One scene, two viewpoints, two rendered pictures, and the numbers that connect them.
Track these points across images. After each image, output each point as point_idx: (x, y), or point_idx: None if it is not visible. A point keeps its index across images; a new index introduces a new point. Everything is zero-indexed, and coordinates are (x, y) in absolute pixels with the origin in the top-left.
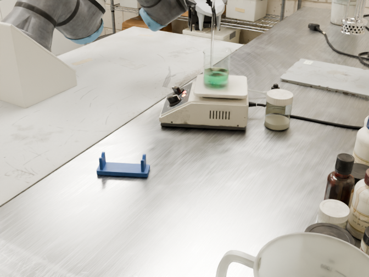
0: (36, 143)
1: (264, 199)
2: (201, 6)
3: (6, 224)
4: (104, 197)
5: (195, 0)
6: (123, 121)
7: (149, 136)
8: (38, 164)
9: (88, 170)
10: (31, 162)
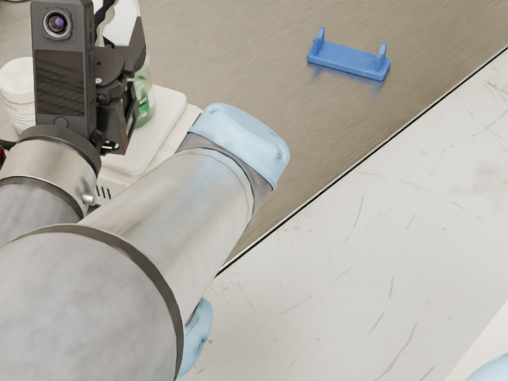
0: (497, 161)
1: None
2: (134, 2)
3: (506, 5)
4: (382, 23)
5: (128, 37)
6: (324, 200)
7: (286, 138)
8: (484, 105)
9: (403, 76)
10: (497, 110)
